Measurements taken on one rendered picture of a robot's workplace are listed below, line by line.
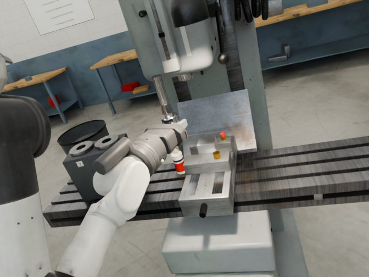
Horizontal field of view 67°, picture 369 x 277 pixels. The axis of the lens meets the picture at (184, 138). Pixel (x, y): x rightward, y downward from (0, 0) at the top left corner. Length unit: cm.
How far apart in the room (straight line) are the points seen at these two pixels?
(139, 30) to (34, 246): 53
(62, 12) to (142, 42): 513
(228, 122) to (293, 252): 79
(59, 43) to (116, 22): 124
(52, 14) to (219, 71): 498
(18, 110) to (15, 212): 13
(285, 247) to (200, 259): 83
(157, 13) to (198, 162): 45
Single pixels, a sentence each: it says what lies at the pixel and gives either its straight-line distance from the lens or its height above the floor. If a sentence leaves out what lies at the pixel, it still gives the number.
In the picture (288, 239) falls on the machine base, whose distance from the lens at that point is 171.
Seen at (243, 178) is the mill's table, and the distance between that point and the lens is 96.
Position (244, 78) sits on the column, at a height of 113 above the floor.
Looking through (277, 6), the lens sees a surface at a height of 99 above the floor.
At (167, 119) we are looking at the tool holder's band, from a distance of 74.
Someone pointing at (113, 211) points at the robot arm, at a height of 119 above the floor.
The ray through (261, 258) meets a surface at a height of 79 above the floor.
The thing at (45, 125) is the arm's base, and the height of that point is 139.
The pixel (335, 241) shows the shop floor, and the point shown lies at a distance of 198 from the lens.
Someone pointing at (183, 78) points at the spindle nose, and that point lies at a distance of 83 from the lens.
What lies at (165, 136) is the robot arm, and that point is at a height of 122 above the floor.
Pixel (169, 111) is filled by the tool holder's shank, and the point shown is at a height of 124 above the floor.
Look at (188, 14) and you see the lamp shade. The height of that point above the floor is 147.
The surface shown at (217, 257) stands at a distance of 91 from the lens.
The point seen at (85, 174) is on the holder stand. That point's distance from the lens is 107.
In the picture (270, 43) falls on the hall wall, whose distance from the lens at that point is 512.
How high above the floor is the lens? 150
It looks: 27 degrees down
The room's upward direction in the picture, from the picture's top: 17 degrees counter-clockwise
